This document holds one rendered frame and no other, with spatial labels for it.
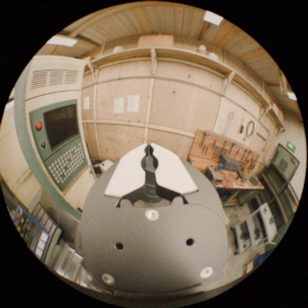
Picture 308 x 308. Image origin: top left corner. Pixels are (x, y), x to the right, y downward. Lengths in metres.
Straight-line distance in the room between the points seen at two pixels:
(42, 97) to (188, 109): 1.74
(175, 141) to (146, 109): 0.75
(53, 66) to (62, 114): 0.43
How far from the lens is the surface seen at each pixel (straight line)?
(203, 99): 1.64
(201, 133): 1.60
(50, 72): 0.89
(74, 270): 1.20
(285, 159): 3.70
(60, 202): 0.43
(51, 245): 1.14
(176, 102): 1.54
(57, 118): 0.81
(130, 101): 1.67
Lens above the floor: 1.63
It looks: 32 degrees down
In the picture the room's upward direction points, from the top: 8 degrees clockwise
